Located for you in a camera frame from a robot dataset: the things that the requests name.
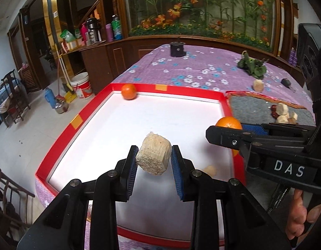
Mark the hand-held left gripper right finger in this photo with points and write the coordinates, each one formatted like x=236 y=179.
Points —
x=177 y=174

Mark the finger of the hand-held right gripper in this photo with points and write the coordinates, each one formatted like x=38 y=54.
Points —
x=225 y=136
x=255 y=129

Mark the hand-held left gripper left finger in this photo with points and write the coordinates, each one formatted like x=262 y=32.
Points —
x=130 y=173

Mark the orange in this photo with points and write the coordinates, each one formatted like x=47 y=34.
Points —
x=128 y=91
x=228 y=123

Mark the red date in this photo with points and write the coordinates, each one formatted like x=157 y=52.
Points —
x=274 y=115
x=273 y=107

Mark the red tray with white base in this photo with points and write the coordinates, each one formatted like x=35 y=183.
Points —
x=111 y=125

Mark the person's right hand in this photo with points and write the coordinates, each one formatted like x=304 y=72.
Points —
x=297 y=213

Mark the grey mat with red trim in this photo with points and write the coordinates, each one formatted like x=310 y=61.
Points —
x=246 y=106

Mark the small black weight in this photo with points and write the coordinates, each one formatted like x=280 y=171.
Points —
x=286 y=82

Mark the green bok choy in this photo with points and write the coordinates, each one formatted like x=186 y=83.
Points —
x=251 y=66

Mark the purple floral tablecloth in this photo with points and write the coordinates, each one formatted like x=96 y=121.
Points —
x=202 y=65

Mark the purple bottle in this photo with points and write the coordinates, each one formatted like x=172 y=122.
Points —
x=292 y=56

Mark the metal kettle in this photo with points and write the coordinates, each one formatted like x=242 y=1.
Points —
x=61 y=106

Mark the yellow dustpan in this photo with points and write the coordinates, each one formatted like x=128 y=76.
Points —
x=70 y=97

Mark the white plastic bucket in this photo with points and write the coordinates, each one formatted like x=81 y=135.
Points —
x=82 y=86

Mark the black cylinder holder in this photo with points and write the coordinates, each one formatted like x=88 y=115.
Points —
x=177 y=49

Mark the blue thermos jug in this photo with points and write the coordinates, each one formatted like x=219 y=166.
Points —
x=50 y=97

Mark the wooden cabinet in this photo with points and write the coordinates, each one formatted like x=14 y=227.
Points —
x=103 y=62

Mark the broom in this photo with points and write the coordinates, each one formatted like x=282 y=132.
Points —
x=64 y=70

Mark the dark wooden chair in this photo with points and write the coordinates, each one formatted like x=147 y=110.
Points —
x=9 y=195
x=16 y=93

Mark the purple cup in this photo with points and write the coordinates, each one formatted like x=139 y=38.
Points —
x=109 y=32

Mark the box with green packets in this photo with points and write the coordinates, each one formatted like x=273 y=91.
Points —
x=72 y=41

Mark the green bottle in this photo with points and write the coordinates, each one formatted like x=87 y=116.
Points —
x=116 y=27

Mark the black thermos flask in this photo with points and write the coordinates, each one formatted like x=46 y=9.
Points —
x=93 y=30

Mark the pink bottle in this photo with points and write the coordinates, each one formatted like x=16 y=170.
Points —
x=84 y=32

